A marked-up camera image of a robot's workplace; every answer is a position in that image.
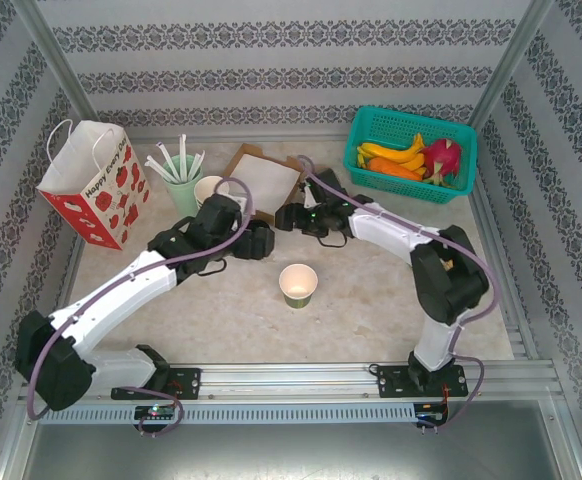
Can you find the green paper coffee cup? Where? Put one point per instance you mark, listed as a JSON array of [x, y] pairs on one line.
[[298, 287]]

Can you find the red and white paper bag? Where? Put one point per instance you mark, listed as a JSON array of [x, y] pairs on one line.
[[106, 200]]

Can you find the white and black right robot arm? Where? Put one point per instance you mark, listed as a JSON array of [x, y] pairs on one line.
[[386, 230]]

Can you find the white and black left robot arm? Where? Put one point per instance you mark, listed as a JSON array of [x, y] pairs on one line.
[[121, 295]]

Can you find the stack of green paper cups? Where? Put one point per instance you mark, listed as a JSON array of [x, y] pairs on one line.
[[208, 192]]

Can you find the mint green straw holder cup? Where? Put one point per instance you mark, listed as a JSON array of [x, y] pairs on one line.
[[183, 197]]

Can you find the paper-wrapped straw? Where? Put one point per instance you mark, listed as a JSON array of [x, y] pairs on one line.
[[192, 167], [160, 169], [200, 162], [183, 155]]

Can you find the brown cardboard napkin tray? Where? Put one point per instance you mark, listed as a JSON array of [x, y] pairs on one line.
[[236, 160]]

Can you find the wrapped straw with dark tip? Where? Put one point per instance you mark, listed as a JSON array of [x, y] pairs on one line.
[[167, 160]]

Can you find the orange carrot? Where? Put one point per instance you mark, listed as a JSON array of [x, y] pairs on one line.
[[391, 167]]

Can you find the yellow banana bunch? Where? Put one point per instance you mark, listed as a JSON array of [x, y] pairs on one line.
[[396, 155]]

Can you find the teal plastic basket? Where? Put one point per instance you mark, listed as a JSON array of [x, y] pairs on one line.
[[396, 122]]

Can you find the pink dragon fruit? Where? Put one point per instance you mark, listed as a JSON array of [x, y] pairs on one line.
[[443, 157]]

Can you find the small circuit board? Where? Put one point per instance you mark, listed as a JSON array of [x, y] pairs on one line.
[[155, 412], [432, 412]]

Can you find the grey metal sheet panel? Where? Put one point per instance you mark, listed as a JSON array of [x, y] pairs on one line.
[[296, 450]]

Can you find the aluminium mounting rail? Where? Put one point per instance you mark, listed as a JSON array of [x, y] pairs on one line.
[[281, 380]]

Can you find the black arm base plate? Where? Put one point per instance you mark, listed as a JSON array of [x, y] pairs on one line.
[[391, 382], [186, 382]]

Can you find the aluminium frame post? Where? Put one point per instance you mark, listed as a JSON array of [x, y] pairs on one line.
[[63, 65], [508, 65]]

